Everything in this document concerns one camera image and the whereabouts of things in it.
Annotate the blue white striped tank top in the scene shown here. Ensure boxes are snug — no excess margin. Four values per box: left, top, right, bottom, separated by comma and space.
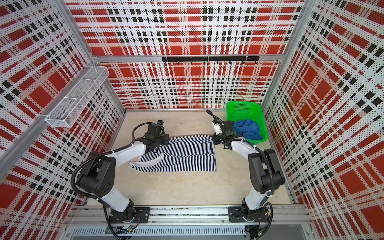
129, 135, 217, 173

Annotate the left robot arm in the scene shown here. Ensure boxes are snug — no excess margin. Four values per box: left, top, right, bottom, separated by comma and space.
71, 120, 169, 213

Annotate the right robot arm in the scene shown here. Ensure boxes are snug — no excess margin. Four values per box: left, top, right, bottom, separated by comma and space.
212, 117, 285, 211

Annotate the green plastic basket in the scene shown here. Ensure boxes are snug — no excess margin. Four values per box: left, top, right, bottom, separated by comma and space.
227, 101, 268, 145

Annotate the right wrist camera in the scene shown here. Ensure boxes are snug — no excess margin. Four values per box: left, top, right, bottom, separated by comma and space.
212, 123, 222, 136

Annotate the black hook rail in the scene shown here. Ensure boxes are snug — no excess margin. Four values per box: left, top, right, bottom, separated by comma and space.
162, 56, 260, 64

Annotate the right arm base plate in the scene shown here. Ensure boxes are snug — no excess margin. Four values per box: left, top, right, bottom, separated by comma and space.
228, 206, 270, 223

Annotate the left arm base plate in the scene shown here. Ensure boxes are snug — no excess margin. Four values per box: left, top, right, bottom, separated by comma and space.
109, 206, 151, 224

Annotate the white wire mesh shelf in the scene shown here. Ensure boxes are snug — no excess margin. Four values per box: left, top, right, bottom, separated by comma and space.
45, 66, 109, 128

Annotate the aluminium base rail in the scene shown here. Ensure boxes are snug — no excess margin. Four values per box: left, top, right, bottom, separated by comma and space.
60, 205, 316, 240

